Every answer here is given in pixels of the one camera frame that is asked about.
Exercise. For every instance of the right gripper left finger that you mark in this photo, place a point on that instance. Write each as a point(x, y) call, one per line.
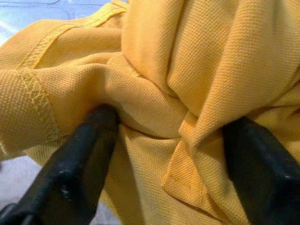
point(70, 175)

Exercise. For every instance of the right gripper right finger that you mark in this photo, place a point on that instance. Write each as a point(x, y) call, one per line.
point(269, 182)

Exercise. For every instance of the yellow shirt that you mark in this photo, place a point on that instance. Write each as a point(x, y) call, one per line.
point(175, 70)

